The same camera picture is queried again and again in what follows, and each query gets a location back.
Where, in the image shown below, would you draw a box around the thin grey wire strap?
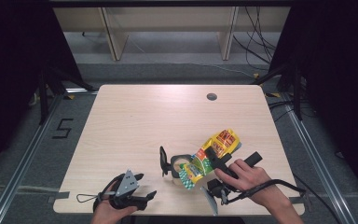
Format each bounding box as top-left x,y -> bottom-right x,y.
76,191 -> 117,203

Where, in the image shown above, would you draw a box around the dark curtain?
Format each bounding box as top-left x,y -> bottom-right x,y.
0,0 -> 85,181
268,0 -> 358,200

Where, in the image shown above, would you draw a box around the clear jar with black lid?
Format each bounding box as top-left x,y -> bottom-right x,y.
159,145 -> 194,186

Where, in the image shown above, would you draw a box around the person's right hand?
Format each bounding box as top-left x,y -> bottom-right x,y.
213,158 -> 289,210

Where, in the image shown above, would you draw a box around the black hanging cable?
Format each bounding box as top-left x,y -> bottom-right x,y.
244,6 -> 278,50
232,34 -> 271,64

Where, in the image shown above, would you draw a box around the grey metal floor rail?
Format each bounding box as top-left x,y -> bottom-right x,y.
0,92 -> 63,224
281,92 -> 355,224

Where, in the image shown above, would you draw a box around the black floor cables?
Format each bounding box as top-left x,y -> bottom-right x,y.
267,98 -> 296,123

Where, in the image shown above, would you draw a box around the black looped gripper cable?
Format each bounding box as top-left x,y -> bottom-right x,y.
92,174 -> 121,213

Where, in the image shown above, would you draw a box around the beige wooden shelf unit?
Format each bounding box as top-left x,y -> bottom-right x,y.
52,6 -> 292,62

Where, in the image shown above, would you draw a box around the yellow printed pouch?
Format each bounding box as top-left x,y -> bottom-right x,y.
178,129 -> 241,190

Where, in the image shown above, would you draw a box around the person's left hand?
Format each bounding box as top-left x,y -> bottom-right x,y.
89,182 -> 138,224

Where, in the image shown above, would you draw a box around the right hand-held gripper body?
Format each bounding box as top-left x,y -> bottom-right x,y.
200,151 -> 264,217

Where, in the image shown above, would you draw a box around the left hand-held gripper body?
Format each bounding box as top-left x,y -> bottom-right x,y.
109,169 -> 148,211

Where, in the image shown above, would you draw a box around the white floor cable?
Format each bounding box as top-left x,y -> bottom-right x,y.
167,60 -> 255,78

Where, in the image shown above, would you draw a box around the black metal stand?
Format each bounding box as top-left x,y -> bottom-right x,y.
36,66 -> 96,125
250,62 -> 304,120

